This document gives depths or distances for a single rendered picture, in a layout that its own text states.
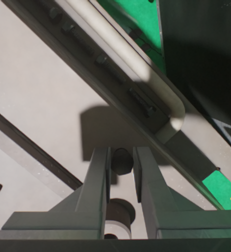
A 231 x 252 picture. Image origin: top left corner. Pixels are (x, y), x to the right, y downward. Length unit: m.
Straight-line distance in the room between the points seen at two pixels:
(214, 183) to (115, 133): 1.89
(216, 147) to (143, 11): 1.37
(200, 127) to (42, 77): 0.25
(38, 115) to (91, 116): 0.05
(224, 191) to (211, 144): 1.78
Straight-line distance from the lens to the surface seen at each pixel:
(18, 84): 0.18
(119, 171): 0.16
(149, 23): 1.59
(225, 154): 0.37
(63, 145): 0.18
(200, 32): 0.53
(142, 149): 0.15
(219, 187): 2.07
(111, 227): 0.18
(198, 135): 0.33
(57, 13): 0.29
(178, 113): 0.29
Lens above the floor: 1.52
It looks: 75 degrees down
